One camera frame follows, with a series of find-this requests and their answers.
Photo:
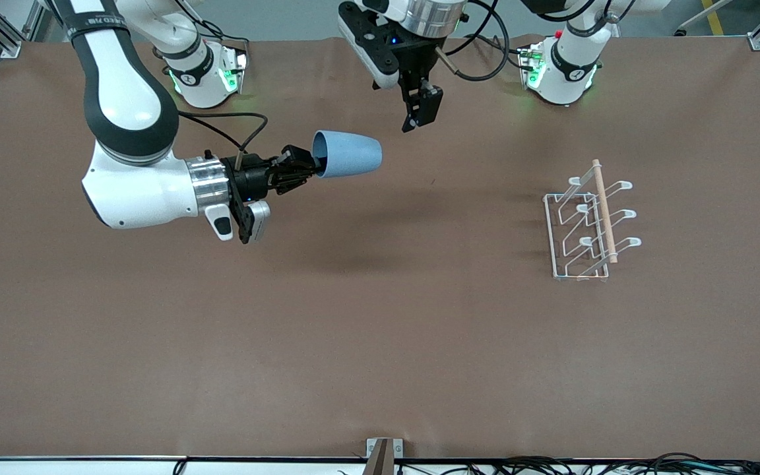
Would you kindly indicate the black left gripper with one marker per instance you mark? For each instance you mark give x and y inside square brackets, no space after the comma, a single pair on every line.
[415,63]

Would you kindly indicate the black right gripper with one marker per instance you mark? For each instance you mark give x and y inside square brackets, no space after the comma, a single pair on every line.
[253,178]

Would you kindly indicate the light blue plastic cup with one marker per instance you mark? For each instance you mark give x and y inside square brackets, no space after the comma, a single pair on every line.
[350,155]

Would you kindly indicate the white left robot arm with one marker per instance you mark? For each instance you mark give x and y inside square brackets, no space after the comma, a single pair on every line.
[568,72]

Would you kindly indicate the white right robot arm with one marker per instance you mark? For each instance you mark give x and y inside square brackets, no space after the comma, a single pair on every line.
[129,191]

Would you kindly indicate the brown table cover sheet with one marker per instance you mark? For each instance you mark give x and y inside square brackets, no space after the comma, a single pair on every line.
[380,330]

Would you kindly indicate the grey metal tube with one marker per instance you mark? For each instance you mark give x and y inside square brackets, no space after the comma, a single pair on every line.
[681,30]

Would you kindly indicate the grey metal bracket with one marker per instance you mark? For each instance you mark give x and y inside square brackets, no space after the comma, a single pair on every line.
[398,448]

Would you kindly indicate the brown camera post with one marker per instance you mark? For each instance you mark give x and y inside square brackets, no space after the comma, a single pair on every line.
[380,462]

